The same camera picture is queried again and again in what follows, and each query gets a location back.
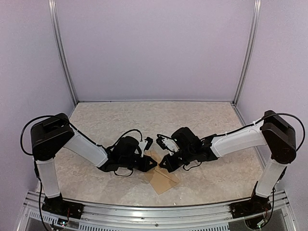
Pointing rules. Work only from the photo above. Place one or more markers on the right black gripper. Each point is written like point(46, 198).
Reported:
point(171, 166)

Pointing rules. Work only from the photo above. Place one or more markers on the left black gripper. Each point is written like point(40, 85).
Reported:
point(145, 167)

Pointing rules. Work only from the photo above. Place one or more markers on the brown kraft envelope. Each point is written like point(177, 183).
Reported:
point(159, 178)

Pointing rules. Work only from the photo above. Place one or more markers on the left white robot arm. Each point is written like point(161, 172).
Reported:
point(106, 162)

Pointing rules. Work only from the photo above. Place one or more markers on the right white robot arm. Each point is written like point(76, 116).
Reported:
point(271, 130)

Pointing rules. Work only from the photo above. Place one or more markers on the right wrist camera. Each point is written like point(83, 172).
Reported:
point(161, 141)

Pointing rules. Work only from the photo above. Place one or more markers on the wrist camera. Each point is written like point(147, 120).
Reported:
point(161, 141)
point(149, 142)

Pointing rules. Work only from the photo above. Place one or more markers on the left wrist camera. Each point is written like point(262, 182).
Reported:
point(149, 142)

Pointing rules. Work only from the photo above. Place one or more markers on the front aluminium rail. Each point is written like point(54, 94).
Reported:
point(208, 217)

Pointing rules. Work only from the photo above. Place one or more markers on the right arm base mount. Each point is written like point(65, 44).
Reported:
point(254, 205)

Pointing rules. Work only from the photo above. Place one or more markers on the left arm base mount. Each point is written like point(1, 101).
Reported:
point(61, 207)

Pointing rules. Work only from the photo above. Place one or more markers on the right aluminium frame post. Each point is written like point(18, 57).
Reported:
point(248, 51)

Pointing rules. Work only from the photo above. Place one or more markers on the aluminium frame post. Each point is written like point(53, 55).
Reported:
point(248, 51)
point(60, 48)

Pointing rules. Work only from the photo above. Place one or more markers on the left aluminium frame post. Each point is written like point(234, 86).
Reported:
point(60, 48)

